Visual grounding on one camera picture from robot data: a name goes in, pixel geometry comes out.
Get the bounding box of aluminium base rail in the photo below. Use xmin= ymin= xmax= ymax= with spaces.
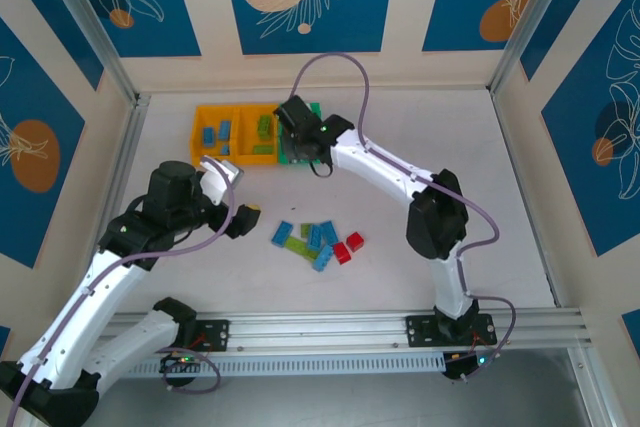
xmin=107 ymin=309 xmax=586 ymax=348

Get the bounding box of long blue lego brick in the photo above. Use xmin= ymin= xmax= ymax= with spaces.
xmin=319 ymin=219 xmax=341 ymax=248
xmin=311 ymin=244 xmax=335 ymax=273
xmin=271 ymin=220 xmax=296 ymax=248
xmin=305 ymin=223 xmax=326 ymax=252

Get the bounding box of small circuit board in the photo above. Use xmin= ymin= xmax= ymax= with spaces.
xmin=442 ymin=352 xmax=501 ymax=381
xmin=159 ymin=352 xmax=204 ymax=374

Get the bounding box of grey slotted cable duct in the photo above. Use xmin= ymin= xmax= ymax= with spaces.
xmin=119 ymin=350 xmax=446 ymax=378

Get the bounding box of purple cable loop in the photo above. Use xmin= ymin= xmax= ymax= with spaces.
xmin=163 ymin=346 xmax=222 ymax=394

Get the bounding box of yellow plastic container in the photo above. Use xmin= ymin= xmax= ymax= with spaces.
xmin=236 ymin=103 xmax=281 ymax=168
xmin=190 ymin=104 xmax=242 ymax=168

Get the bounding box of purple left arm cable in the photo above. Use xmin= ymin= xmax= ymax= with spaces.
xmin=0 ymin=156 xmax=236 ymax=427

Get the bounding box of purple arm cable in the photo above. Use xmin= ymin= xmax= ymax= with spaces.
xmin=291 ymin=52 xmax=517 ymax=386
xmin=0 ymin=156 xmax=236 ymax=427

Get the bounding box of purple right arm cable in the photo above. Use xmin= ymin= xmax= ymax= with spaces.
xmin=291 ymin=52 xmax=517 ymax=386

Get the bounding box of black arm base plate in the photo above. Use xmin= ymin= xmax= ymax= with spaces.
xmin=192 ymin=319 xmax=231 ymax=351
xmin=406 ymin=314 xmax=496 ymax=348

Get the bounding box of green plastic container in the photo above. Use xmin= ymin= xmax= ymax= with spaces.
xmin=277 ymin=101 xmax=326 ymax=167

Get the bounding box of aluminium table edge rail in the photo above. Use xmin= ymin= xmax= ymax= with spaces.
xmin=489 ymin=89 xmax=564 ymax=309
xmin=94 ymin=93 xmax=152 ymax=248

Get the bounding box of aluminium frame post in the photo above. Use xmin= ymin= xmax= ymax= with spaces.
xmin=567 ymin=346 xmax=619 ymax=427
xmin=35 ymin=0 xmax=151 ymax=108
xmin=488 ymin=0 xmax=595 ymax=96

